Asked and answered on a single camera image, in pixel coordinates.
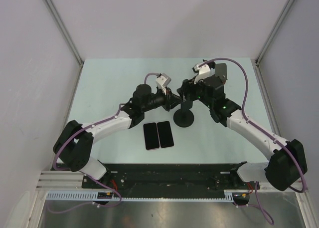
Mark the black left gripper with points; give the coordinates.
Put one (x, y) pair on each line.
(170, 100)

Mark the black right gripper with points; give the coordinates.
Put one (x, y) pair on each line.
(189, 85)

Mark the pink phone black screen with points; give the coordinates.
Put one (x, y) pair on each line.
(151, 136)

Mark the white phone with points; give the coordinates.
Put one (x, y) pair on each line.
(165, 134)

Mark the black tripod phone stand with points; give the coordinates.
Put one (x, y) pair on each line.
(210, 63)

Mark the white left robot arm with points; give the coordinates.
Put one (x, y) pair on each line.
(74, 145)

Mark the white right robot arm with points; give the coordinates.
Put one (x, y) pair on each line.
(286, 162)

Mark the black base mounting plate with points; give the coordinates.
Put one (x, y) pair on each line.
(175, 181)

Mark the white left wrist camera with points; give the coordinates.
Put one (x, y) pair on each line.
(162, 81)

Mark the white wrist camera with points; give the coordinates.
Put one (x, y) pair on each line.
(162, 81)
(202, 71)

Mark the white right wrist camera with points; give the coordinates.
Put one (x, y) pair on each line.
(202, 71)

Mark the left aluminium frame post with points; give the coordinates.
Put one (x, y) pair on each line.
(63, 31)

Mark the white corner frame post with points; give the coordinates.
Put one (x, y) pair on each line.
(275, 29)

